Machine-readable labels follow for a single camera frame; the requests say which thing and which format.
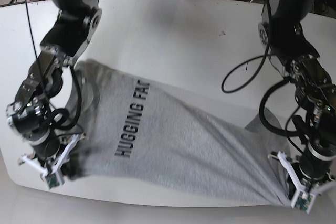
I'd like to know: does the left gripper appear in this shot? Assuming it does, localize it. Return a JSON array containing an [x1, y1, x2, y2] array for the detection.
[[268, 142, 335, 200]]

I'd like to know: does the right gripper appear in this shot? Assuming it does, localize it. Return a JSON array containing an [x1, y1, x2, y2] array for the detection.
[[18, 133, 86, 179]]

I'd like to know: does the grey t-shirt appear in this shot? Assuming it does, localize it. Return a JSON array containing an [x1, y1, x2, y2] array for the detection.
[[64, 60, 290, 207]]

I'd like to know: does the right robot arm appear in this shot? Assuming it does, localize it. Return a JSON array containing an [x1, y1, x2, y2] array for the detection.
[[6, 0, 102, 182]]

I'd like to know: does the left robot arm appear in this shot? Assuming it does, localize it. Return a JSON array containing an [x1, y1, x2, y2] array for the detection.
[[258, 0, 335, 198]]

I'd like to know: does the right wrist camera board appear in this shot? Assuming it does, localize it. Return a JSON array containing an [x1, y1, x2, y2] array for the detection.
[[43, 173, 64, 190]]

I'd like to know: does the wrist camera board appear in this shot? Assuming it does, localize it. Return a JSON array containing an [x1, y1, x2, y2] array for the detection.
[[43, 173, 64, 190], [291, 189, 315, 214]]

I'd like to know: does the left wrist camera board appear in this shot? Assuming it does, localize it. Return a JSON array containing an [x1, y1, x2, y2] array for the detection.
[[291, 189, 315, 214]]

